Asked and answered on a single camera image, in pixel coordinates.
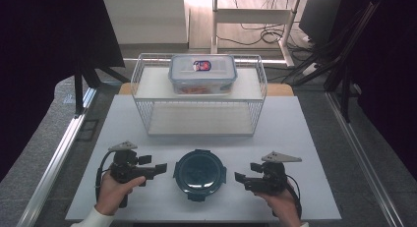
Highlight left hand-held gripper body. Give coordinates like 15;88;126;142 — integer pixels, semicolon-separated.
107;141;147;209

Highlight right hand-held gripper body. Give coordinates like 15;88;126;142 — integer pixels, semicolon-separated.
244;150;303;196

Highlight dark blue round container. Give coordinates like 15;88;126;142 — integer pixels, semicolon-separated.
172;148;228;202

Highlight white wire shelf rack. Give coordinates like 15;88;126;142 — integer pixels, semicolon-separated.
130;53;268;138

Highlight clear rectangular container blue lid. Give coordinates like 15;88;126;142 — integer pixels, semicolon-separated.
167;53;238;95

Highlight person's right hand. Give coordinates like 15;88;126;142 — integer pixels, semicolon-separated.
254;187;303;227

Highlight person's left hand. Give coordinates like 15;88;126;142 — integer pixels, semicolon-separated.
94;170;148;217

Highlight tan wooden table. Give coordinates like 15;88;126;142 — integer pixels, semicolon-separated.
117;82;295;97

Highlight black metal stand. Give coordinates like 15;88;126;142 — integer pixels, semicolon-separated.
284;0;383;124
73;60;131;119

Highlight white cabinet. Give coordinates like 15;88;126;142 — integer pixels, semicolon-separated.
101;0;191;45

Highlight black curtain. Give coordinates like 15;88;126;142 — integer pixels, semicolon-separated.
0;0;126;183
328;0;417;181

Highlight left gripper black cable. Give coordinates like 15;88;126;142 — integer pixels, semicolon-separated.
94;150;116;202

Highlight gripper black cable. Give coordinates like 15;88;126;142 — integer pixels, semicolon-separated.
94;150;116;202
284;173;303;219

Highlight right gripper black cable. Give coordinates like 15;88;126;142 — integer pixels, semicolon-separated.
284;173;303;219

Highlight aluminium rail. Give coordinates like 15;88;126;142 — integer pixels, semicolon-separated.
324;90;405;227
16;86;98;227

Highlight black floor cables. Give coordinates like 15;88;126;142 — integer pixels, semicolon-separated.
216;0;318;53

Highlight white metal desk frame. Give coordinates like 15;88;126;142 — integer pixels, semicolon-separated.
210;0;301;68

